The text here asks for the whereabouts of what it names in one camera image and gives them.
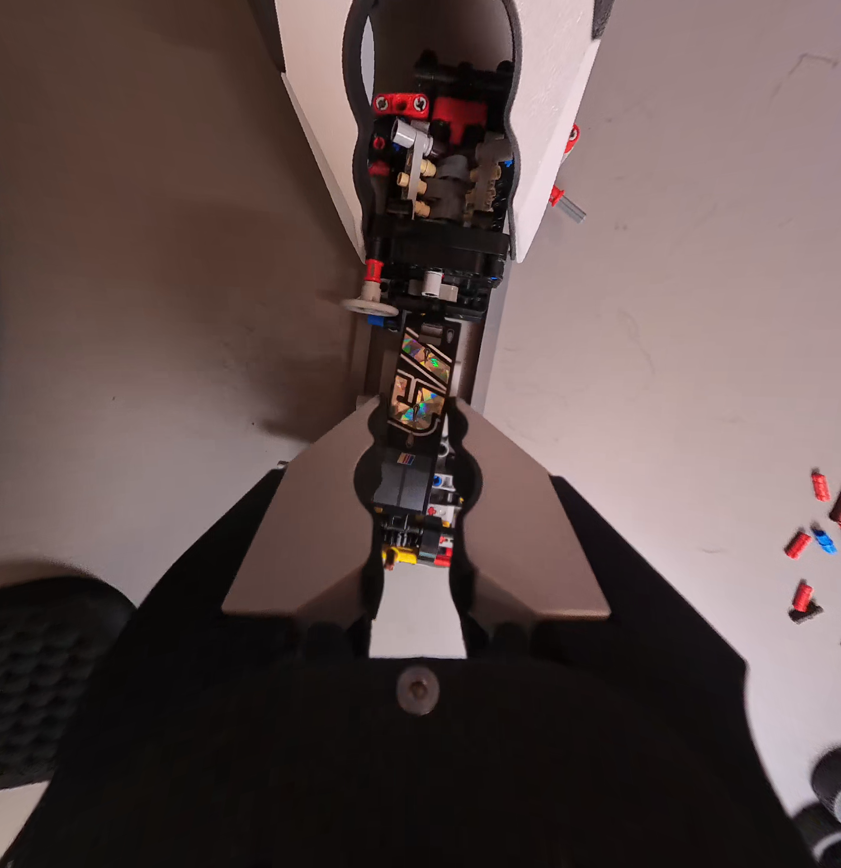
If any black yellow lego wing assembly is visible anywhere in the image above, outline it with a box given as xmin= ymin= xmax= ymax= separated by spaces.
xmin=372 ymin=324 xmax=463 ymax=571

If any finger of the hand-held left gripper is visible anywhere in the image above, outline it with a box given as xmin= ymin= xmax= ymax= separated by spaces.
xmin=502 ymin=0 xmax=602 ymax=265
xmin=274 ymin=0 xmax=377 ymax=264

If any black rubber lego tire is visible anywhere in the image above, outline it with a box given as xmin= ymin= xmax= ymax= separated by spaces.
xmin=809 ymin=745 xmax=841 ymax=831
xmin=795 ymin=803 xmax=841 ymax=868

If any pile of small lego pieces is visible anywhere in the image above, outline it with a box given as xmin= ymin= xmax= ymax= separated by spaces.
xmin=783 ymin=467 xmax=841 ymax=560

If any lego car chassis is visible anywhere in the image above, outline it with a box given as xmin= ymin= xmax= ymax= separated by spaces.
xmin=341 ymin=49 xmax=589 ymax=571

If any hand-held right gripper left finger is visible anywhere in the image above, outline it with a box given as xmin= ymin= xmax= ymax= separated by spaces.
xmin=222 ymin=396 xmax=387 ymax=653

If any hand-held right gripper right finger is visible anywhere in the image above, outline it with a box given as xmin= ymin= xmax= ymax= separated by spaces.
xmin=448 ymin=399 xmax=612 ymax=653

